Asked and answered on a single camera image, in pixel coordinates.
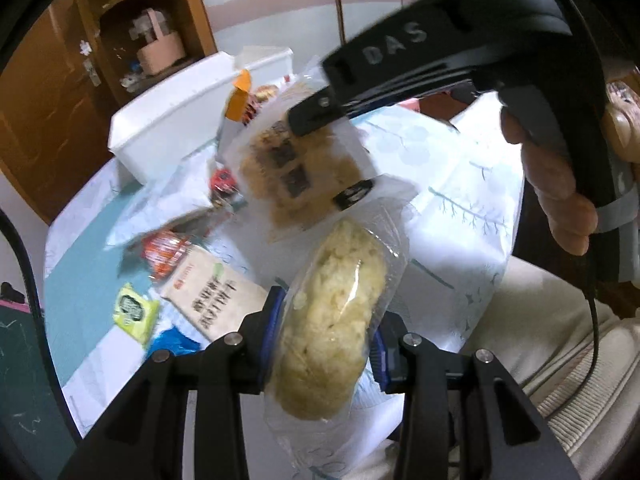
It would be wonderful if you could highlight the pink basket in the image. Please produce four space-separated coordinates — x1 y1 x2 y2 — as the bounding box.
136 9 187 75

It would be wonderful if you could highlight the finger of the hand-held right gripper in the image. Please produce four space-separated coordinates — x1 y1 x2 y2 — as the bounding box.
287 87 352 137
331 179 375 212

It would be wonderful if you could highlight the pale sliding wardrobe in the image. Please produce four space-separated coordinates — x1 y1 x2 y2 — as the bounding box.
192 0 443 63

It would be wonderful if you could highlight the black easel knob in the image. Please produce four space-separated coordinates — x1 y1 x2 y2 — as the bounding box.
0 282 27 305

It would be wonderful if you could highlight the white plastic bin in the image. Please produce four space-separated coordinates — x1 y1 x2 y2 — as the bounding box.
107 47 294 186

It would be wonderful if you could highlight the green chalkboard with pink frame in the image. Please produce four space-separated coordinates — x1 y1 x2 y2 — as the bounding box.
0 302 76 480

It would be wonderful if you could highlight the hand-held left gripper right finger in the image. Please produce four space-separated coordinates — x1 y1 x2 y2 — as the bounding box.
367 317 581 480

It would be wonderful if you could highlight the rice cake clear packet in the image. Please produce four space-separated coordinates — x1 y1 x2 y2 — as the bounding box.
262 200 412 461

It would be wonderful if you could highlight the wooden shelf cabinet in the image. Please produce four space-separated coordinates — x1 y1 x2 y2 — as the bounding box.
75 0 218 106

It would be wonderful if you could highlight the brown cookie clear packet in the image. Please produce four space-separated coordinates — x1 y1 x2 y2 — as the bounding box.
220 67 418 247

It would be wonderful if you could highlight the orange-topped white snack packet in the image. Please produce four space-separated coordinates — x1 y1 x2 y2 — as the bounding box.
217 69 254 151

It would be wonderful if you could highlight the person's right hand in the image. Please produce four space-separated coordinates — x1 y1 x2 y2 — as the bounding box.
500 105 599 257

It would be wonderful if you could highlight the yellow green snack packet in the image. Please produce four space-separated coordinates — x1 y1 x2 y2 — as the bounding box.
112 282 161 348

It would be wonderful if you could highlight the white packet with black print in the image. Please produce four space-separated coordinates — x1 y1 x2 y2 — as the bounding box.
160 247 269 341

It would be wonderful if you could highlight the black cable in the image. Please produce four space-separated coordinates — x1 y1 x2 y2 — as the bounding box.
562 280 601 413

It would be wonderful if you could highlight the wooden door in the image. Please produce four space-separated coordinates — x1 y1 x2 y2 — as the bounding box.
0 0 122 226

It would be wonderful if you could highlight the red orange striped packet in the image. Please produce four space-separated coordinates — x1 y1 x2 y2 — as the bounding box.
141 230 194 281

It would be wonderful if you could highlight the beige knit sweater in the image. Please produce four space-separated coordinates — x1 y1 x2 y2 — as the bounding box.
460 240 640 480

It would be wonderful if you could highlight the flat red white snack packet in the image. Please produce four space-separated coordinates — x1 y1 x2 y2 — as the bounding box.
245 82 281 124

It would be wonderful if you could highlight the blue snack packet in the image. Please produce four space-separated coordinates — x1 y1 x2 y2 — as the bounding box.
147 327 202 357

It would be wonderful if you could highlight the small red snack packet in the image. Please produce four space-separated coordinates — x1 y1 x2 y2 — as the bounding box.
207 167 247 209

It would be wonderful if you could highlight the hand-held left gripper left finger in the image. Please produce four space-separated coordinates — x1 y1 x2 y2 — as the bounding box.
75 287 288 480

